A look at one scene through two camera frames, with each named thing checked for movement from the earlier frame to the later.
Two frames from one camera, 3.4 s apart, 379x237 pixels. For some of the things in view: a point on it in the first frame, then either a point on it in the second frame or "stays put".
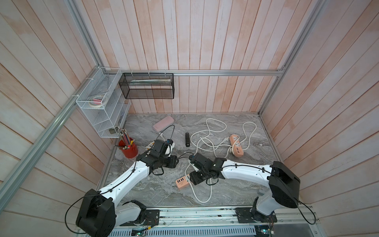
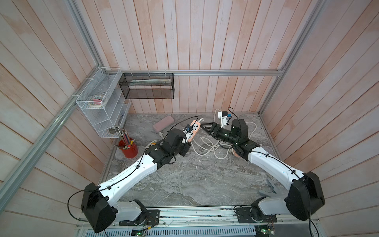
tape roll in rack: x=96 y=100 stays put
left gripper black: x=172 y=162 → x=186 y=148
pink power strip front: x=182 y=181 → x=196 y=126
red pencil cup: x=129 y=146 stays put
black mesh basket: x=147 y=85 stays put
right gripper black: x=193 y=178 → x=216 y=130
